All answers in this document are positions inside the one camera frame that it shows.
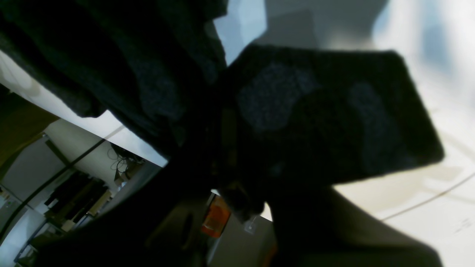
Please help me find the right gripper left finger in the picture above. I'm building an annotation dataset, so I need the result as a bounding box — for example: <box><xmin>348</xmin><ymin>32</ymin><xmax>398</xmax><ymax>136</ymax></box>
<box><xmin>33</xmin><ymin>148</ymin><xmax>229</xmax><ymax>267</ymax></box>

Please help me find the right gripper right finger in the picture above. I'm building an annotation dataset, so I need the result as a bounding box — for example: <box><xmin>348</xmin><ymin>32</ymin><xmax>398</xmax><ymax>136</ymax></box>
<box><xmin>268</xmin><ymin>187</ymin><xmax>443</xmax><ymax>267</ymax></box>

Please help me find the black t-shirt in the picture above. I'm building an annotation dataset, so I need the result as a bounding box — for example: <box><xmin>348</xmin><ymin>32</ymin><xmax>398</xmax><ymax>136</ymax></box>
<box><xmin>1</xmin><ymin>0</ymin><xmax>445</xmax><ymax>218</ymax></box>

